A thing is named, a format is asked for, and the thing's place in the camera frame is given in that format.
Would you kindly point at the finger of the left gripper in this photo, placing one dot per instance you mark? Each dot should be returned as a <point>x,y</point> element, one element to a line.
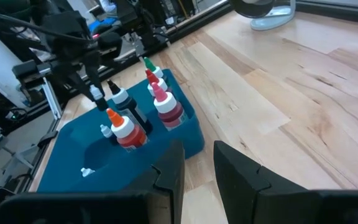
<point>75,81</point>
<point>92,71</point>

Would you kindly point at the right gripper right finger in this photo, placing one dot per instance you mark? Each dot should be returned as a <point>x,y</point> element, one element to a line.
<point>244,193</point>

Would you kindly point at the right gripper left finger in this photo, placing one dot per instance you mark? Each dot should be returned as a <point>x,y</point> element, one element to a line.
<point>163,193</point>

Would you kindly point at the teal capped vial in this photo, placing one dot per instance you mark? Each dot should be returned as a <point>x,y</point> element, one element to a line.
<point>129,105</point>

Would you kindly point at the green-capped food coloring bottle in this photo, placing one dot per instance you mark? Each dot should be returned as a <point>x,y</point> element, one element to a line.
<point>150,63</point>

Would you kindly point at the red-capped food coloring bottle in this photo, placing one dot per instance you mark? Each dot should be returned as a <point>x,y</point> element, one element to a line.
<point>151,77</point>

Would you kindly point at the orange-capped food coloring bottle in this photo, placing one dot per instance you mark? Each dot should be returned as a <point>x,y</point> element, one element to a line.
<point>129,137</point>

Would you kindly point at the teal plastic bin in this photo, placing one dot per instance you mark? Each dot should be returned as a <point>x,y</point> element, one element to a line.
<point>82,149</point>

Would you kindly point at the pink-capped food coloring bottle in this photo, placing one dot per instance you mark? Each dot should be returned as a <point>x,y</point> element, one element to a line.
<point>169,112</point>

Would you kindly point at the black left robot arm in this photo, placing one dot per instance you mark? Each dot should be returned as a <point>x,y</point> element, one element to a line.
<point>145,34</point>

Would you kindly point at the blue plastic object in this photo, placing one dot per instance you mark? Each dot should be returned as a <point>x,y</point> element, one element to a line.
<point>104,24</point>

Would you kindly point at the white cylindrical spot lamp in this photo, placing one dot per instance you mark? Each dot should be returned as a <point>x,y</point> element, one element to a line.
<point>272,21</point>

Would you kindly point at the silver aluminium bracket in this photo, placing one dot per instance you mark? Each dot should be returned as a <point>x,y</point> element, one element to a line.
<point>51,99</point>

